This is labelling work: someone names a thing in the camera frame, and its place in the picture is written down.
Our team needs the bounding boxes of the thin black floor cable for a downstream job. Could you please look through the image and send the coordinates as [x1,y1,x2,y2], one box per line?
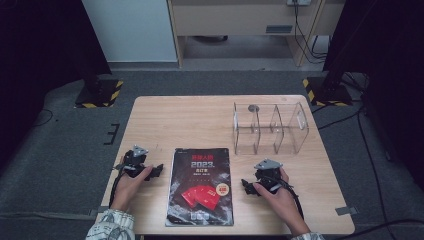
[32,108,55,128]

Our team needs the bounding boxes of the black yellow-striped stand base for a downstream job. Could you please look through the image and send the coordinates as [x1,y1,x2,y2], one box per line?
[74,78,125,109]
[302,76,354,108]

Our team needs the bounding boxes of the long black floor cable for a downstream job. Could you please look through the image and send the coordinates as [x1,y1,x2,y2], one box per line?
[357,109,390,236]

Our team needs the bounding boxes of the blue-grey desk label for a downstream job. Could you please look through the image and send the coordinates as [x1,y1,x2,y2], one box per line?
[265,24,294,35]

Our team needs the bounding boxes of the black floor tape marks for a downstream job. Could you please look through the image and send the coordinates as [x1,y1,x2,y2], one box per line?
[102,122,121,146]

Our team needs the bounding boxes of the person's left hand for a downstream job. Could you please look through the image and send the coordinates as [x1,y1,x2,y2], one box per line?
[111,164,154,212]

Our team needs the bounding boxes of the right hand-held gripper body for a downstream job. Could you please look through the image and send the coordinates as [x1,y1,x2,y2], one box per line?
[254,158,284,194]

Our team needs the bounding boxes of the white cabinet panel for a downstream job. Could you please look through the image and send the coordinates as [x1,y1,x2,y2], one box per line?
[81,0,178,64]

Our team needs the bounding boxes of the clear acrylic divider rack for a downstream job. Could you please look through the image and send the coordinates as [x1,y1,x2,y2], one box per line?
[232,101,310,156]

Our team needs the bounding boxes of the black power cables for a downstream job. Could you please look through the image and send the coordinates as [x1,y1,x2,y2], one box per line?
[292,3,331,65]

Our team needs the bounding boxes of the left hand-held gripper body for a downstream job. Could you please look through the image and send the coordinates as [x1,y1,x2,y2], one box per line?
[116,144,154,178]

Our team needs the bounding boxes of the grey tape piece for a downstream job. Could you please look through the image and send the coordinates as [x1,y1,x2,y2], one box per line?
[88,205,110,217]
[334,206,359,217]

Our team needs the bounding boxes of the black metal stand post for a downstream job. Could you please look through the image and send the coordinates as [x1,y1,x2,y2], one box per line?
[323,0,354,91]

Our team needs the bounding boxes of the hand-held gripper black cable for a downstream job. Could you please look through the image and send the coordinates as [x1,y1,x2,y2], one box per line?
[108,165,127,208]
[266,174,305,221]

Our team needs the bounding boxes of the dark magazine with red print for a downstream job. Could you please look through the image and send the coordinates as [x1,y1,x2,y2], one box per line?
[165,147,235,228]

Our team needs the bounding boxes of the black curtain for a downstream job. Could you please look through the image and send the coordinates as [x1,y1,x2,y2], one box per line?
[322,0,424,193]
[0,0,113,169]

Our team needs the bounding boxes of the left hand-held gripper black cable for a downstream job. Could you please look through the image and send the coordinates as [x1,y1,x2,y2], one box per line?
[108,165,127,208]

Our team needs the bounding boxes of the person's right hand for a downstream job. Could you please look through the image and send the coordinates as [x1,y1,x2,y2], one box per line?
[253,167,305,228]

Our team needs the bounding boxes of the thick black floor cable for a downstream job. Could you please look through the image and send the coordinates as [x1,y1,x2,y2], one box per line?
[333,218,424,240]

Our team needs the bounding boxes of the right hand-held gripper black cable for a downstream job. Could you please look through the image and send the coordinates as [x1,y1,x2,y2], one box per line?
[266,174,305,221]

